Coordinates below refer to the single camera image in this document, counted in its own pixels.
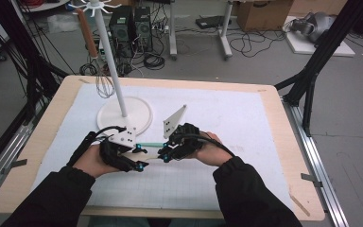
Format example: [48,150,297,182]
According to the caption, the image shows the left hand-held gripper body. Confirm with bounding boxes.
[98,127,138,173]

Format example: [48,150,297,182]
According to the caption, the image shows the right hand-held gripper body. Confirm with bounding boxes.
[163,104,204,160]

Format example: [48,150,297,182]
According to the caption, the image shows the white hook rack stand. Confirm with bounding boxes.
[67,0,154,140]

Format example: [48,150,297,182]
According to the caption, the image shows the wire whisk with wooden handle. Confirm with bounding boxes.
[76,8,116,99]

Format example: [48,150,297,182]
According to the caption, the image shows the person's right hand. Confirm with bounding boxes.
[190,131,233,167]

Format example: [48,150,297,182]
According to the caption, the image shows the person's left hand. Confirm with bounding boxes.
[72,143,121,180]

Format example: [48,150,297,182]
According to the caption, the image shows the white grid mat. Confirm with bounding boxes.
[31,82,292,213]

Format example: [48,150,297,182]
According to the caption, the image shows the black computer tower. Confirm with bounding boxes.
[133,6,154,53]
[108,6,135,60]

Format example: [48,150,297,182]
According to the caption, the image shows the white table leg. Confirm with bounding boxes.
[218,0,234,61]
[168,0,179,61]

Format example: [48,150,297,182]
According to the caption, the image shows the flat black device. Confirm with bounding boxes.
[195,15,233,29]

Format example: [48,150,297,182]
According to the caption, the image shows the clear plastic bag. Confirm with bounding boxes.
[46,13,79,34]

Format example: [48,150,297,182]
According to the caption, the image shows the cardboard box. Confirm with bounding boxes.
[234,0,294,32]

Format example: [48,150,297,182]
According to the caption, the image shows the round white table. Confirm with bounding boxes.
[18,0,71,13]

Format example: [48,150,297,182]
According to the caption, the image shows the white board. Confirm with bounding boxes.
[285,15,356,58]

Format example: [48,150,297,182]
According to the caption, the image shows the grey machine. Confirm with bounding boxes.
[289,11,337,44]

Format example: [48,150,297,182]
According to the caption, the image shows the right hand-held gripper cable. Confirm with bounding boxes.
[182,133,236,158]

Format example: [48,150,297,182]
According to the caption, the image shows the coiled black cable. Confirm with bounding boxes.
[78,62,98,77]
[143,51,166,71]

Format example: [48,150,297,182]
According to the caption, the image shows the black frame post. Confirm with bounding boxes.
[0,0,70,127]
[273,0,363,137]

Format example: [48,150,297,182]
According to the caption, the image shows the loose black floor cables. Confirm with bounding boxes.
[230,29,287,59]

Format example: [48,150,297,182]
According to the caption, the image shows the metal clamp bracket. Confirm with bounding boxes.
[301,172,324,188]
[1,158,28,176]

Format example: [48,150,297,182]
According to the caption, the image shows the aluminium rail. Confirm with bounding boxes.
[283,99,350,227]
[0,122,34,207]

